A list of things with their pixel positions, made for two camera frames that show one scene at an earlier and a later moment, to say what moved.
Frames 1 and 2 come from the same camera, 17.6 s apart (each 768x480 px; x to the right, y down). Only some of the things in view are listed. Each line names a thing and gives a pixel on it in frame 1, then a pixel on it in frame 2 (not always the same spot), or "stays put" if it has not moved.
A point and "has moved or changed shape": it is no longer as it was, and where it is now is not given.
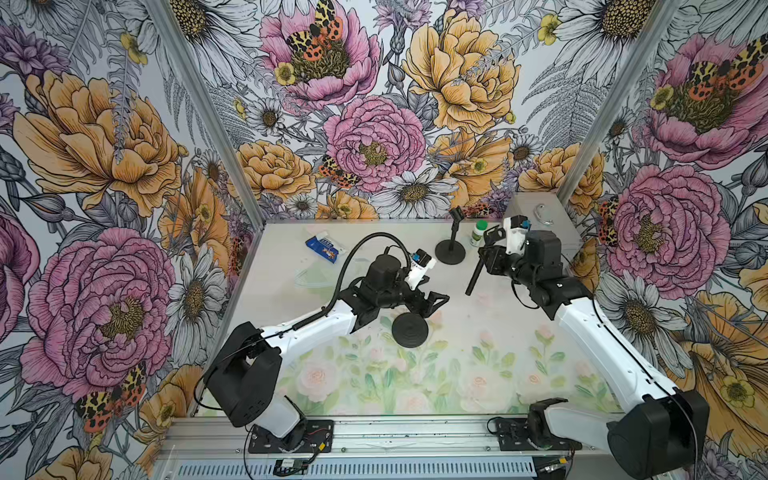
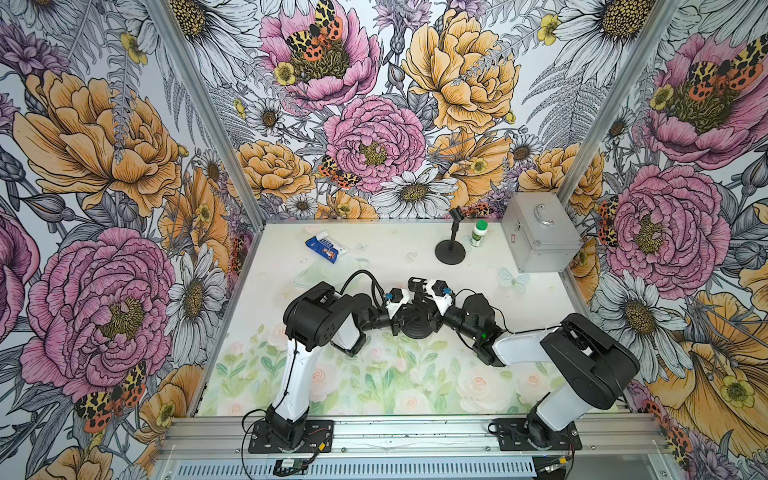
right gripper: (493, 263) to (434, 320)
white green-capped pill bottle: (477, 237) stays put
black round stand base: (450, 257) stays put
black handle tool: (475, 274) has moved or changed shape
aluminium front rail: (225, 438) stays put
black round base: (409, 330) has moved or changed shape
